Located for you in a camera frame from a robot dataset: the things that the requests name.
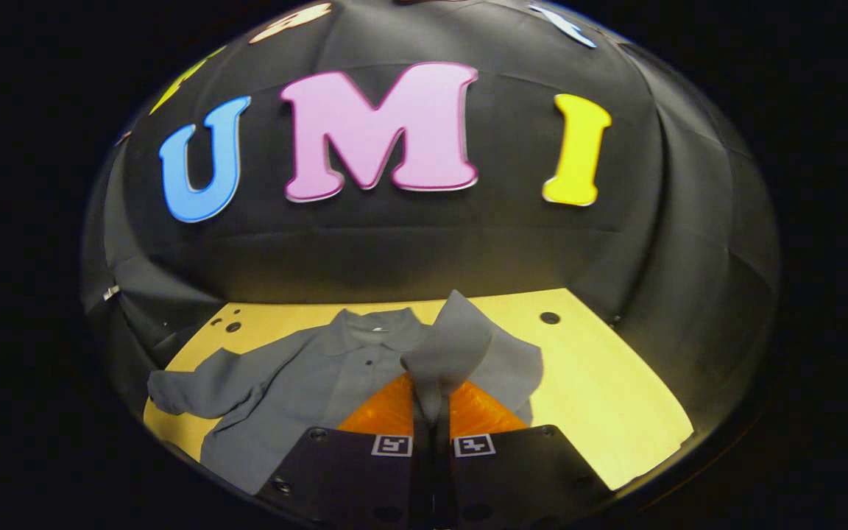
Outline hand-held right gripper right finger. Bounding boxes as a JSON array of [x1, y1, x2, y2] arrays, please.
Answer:
[[431, 379, 616, 530]]

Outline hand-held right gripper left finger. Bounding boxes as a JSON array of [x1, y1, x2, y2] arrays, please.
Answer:
[[256, 372, 432, 530]]

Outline grey button shirt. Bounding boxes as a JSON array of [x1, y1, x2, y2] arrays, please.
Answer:
[[146, 289, 544, 495]]

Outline black backdrop cloth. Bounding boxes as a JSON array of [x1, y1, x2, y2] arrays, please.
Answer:
[[79, 0, 782, 413]]

